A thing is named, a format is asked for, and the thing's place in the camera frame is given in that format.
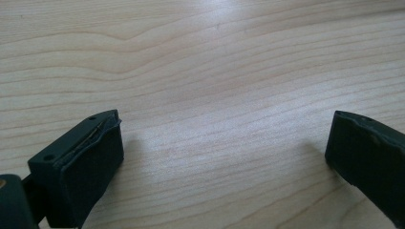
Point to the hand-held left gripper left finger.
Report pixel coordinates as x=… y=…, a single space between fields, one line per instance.
x=79 y=171

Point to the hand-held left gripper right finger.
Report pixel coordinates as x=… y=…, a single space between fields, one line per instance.
x=366 y=152

